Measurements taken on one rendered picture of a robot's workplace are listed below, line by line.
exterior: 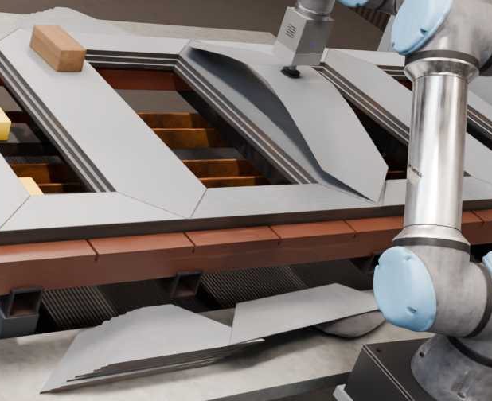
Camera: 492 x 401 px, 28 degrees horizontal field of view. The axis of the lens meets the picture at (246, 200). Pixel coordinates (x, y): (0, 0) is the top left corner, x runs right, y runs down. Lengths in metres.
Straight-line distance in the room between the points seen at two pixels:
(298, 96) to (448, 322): 0.73
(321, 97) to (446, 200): 0.65
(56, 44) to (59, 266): 0.65
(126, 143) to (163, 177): 0.12
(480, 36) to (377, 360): 0.54
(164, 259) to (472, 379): 0.52
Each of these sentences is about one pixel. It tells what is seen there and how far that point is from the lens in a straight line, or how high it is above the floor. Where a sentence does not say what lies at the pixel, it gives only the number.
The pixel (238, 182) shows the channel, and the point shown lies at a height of 0.71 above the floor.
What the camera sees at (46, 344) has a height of 0.68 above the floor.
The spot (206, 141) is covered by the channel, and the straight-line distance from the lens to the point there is 2.31.
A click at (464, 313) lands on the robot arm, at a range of 1.50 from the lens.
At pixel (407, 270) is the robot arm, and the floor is 0.99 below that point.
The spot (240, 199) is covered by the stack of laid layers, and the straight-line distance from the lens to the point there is 1.77.
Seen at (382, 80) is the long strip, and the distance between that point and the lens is 2.61.
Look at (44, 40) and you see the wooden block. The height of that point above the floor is 0.89.
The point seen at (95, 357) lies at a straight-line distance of 1.53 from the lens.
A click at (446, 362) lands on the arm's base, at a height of 0.83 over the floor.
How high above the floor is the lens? 1.65
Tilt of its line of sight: 27 degrees down
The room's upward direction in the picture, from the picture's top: 19 degrees clockwise
